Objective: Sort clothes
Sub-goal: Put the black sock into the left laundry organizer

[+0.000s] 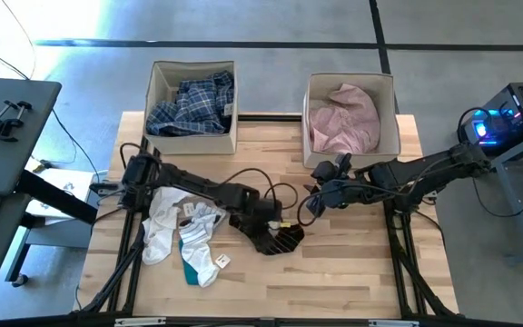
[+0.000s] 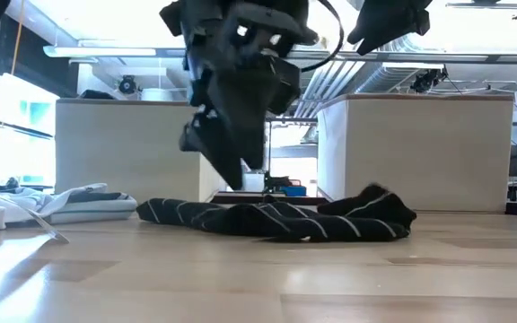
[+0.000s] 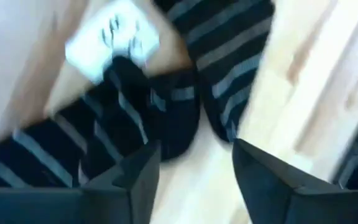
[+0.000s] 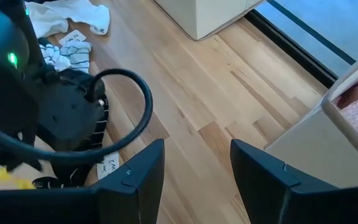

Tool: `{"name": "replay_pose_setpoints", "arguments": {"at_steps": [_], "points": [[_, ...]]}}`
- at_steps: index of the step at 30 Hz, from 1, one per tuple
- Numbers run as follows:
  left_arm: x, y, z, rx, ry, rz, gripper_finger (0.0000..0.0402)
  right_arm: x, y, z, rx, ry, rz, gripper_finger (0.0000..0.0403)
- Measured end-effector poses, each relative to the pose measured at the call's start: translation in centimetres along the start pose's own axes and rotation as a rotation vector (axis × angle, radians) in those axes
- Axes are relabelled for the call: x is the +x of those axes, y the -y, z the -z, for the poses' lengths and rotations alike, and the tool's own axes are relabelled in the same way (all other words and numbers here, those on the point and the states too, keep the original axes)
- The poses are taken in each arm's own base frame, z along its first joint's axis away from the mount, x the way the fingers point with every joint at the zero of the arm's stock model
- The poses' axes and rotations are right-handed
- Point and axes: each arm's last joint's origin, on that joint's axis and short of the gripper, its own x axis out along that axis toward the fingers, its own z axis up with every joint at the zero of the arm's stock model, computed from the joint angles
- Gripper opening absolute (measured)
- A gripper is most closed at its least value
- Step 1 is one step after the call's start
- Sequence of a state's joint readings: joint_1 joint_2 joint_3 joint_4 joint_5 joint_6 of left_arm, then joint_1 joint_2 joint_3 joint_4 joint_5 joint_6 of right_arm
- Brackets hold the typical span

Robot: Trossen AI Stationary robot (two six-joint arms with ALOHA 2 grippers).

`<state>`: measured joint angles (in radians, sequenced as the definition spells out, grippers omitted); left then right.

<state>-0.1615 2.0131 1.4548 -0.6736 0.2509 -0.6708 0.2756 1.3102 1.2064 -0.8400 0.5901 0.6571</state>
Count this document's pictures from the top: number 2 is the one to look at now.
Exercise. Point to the white box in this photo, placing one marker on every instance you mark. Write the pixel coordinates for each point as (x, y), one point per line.
(254, 183)

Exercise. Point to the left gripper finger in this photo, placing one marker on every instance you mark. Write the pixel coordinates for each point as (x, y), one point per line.
(245, 121)
(216, 152)

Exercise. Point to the bright window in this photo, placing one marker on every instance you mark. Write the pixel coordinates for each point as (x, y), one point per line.
(20, 134)

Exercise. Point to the long grey overhead beam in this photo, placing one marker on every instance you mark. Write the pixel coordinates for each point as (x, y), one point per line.
(119, 51)

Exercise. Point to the silver ventilation ducts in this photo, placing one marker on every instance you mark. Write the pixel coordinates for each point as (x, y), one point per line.
(330, 85)

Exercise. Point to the beige fabric bin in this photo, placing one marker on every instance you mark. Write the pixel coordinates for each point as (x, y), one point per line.
(420, 152)
(119, 152)

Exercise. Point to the white teal striped socks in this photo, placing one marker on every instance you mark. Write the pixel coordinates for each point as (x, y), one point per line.
(97, 214)

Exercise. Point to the white paper tag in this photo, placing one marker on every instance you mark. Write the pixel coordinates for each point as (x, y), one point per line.
(54, 234)

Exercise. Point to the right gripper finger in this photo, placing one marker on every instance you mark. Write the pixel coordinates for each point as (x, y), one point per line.
(366, 32)
(379, 42)

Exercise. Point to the black round overhead device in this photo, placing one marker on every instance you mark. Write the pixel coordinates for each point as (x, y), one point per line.
(426, 81)
(127, 84)

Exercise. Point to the blue box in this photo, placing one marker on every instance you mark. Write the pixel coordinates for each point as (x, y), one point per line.
(293, 191)

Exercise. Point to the black white-striped socks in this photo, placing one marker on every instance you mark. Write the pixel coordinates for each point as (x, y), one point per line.
(285, 224)

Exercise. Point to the small black machine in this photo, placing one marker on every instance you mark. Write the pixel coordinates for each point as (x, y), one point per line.
(276, 183)

